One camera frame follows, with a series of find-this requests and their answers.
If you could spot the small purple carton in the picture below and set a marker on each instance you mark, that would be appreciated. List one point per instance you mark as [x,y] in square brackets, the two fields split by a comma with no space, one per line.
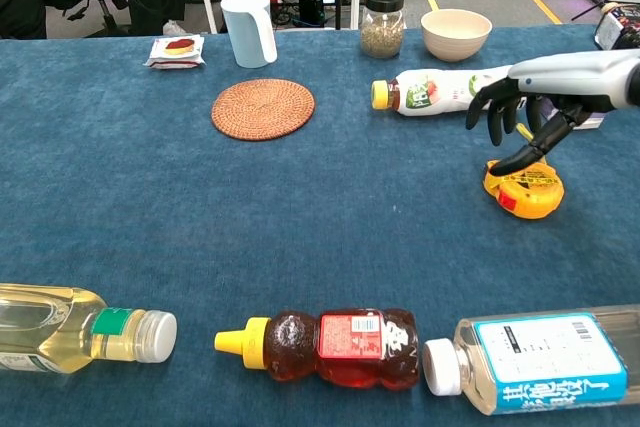
[592,122]

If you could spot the clear square bottle blue label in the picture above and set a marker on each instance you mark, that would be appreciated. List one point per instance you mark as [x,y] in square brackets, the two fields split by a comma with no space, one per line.
[540,357]

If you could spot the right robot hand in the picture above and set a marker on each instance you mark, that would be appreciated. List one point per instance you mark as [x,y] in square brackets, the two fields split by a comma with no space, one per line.
[575,82]

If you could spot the dark soy sauce bottle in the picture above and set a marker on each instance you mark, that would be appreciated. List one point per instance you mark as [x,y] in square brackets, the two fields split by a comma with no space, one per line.
[622,29]

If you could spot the white drink bottle yellow cap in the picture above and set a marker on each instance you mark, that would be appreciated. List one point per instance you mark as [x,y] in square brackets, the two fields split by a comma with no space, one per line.
[435,92]

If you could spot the yellow tape measure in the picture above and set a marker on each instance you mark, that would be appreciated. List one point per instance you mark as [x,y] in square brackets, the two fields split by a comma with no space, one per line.
[535,197]

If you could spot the pale yellow liquid bottle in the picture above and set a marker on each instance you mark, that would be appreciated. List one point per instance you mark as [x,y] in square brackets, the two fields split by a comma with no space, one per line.
[60,327]

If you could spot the blue table mat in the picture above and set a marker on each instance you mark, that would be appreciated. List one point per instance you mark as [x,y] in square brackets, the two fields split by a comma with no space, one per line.
[320,227]

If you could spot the black box device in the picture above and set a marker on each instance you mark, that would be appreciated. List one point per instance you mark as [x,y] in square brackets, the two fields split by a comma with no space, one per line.
[311,9]

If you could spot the bear shaped honey bottle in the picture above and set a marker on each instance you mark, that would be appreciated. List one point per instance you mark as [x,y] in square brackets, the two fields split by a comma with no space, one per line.
[350,347]

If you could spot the white sneaker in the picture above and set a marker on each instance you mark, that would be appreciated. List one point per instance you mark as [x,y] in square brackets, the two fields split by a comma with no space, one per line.
[175,28]

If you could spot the thin black rod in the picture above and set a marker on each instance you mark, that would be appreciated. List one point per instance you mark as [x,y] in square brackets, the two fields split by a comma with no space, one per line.
[600,6]

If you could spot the round woven coaster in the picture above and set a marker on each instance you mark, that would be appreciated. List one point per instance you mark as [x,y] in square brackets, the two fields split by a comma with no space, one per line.
[262,109]

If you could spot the glass jar black lid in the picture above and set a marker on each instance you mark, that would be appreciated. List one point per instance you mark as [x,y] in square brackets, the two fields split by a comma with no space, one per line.
[382,32]

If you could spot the white snack packet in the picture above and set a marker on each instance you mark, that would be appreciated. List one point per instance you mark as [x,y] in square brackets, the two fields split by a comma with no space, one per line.
[175,52]

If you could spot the black office chair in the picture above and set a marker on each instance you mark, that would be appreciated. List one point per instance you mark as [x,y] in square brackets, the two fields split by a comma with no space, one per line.
[107,12]

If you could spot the beige bowl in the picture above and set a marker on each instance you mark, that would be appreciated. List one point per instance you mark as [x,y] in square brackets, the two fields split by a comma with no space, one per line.
[455,37]

